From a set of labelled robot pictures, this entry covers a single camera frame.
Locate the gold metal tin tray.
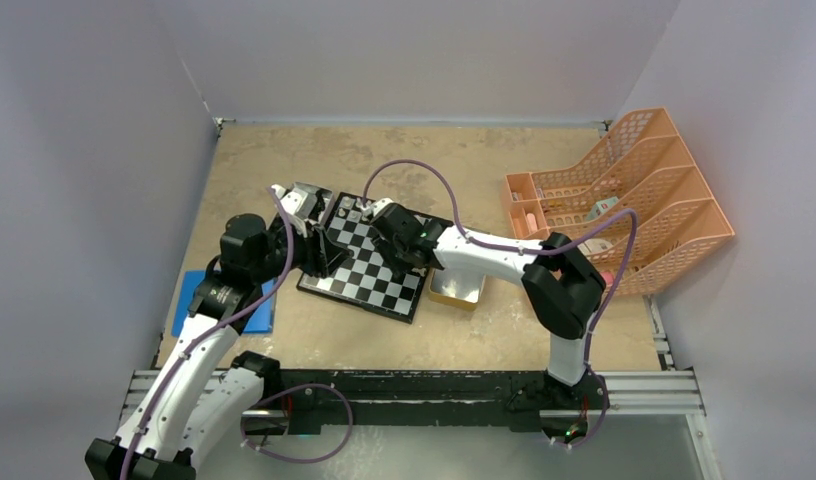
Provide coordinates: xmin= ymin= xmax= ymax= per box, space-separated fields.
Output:
xmin=427 ymin=269 xmax=485 ymax=311

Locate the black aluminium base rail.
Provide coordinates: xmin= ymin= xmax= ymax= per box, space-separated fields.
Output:
xmin=123 ymin=369 xmax=703 ymax=442

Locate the silver pink tin tray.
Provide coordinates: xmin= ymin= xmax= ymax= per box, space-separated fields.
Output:
xmin=282 ymin=182 xmax=334 ymax=223

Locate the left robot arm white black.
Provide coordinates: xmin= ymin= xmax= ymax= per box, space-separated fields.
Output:
xmin=85 ymin=213 xmax=351 ymax=479

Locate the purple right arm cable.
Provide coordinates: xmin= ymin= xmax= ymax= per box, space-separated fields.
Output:
xmin=361 ymin=160 xmax=639 ymax=372

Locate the small box in organizer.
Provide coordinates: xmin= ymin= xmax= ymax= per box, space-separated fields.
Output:
xmin=585 ymin=196 xmax=619 ymax=222

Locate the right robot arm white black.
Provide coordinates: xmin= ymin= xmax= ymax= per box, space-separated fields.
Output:
xmin=362 ymin=198 xmax=607 ymax=407

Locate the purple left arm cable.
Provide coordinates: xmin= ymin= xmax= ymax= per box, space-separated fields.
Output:
xmin=118 ymin=186 xmax=297 ymax=480

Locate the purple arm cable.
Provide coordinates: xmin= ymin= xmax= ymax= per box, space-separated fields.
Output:
xmin=361 ymin=160 xmax=639 ymax=372
xmin=118 ymin=186 xmax=297 ymax=480

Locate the black white chessboard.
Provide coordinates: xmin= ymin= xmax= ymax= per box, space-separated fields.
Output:
xmin=297 ymin=192 xmax=429 ymax=324

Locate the orange plastic file organizer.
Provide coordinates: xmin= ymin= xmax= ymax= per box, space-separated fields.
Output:
xmin=501 ymin=107 xmax=735 ymax=295

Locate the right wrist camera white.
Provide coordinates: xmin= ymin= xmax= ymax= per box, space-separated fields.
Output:
xmin=357 ymin=198 xmax=393 ymax=221

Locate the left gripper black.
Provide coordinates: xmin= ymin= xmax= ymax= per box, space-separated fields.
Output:
xmin=251 ymin=214 xmax=352 ymax=285

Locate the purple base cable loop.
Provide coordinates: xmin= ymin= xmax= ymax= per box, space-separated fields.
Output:
xmin=239 ymin=382 xmax=354 ymax=464

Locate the blue notebook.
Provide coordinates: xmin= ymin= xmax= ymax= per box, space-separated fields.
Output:
xmin=168 ymin=270 xmax=277 ymax=337

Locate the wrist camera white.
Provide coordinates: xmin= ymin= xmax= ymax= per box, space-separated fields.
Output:
xmin=357 ymin=198 xmax=393 ymax=221
xmin=271 ymin=182 xmax=332 ymax=238

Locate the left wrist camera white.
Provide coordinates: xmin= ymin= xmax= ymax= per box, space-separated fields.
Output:
xmin=271 ymin=182 xmax=332 ymax=238

